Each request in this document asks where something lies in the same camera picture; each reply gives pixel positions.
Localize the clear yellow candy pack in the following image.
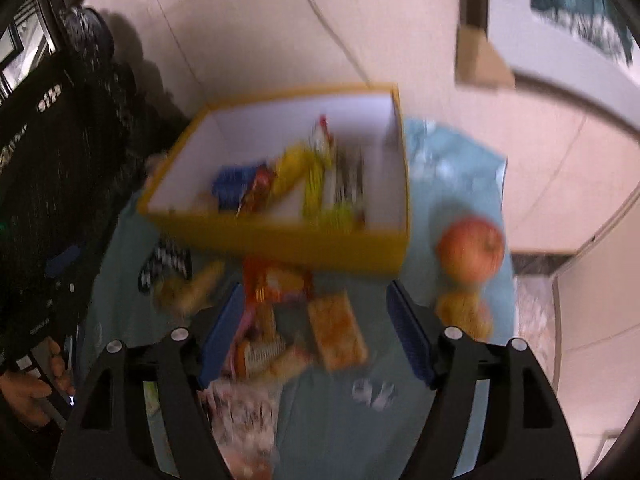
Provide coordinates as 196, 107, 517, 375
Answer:
272, 142, 312, 196

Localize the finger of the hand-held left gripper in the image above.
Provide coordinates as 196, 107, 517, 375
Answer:
44, 242, 91, 281

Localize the teal printed tablecloth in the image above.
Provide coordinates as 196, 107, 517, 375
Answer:
82, 117, 518, 480

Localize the white cabinet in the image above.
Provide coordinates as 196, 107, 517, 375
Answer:
510, 175, 640, 461

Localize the red apple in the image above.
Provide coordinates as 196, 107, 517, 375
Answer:
436, 216, 506, 286

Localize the blue snack bag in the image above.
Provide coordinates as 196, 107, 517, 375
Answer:
212, 165, 266, 211

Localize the orange cracker pack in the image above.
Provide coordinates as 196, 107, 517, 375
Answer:
306, 292, 370, 372

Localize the yellow green snack bag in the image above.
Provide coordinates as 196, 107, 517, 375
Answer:
300, 157, 353, 233

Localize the black snack bar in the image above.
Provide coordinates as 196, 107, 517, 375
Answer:
332, 145, 367, 228

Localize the round pastry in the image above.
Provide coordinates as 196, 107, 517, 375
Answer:
435, 287, 493, 338

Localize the red brown snack wrapper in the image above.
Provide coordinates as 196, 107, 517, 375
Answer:
237, 166, 277, 217

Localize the yellow cardboard box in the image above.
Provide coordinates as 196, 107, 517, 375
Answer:
137, 84, 412, 276

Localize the person's left hand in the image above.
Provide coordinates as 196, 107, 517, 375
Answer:
0, 337, 76, 431

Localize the framed lotus painting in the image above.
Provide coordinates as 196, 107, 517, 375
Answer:
455, 0, 640, 136

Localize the pile of snack packets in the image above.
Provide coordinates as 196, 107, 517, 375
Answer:
150, 255, 321, 480

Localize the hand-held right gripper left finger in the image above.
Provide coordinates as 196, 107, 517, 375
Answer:
52, 282, 246, 480

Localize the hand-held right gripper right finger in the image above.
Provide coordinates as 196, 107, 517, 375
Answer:
386, 280, 583, 480

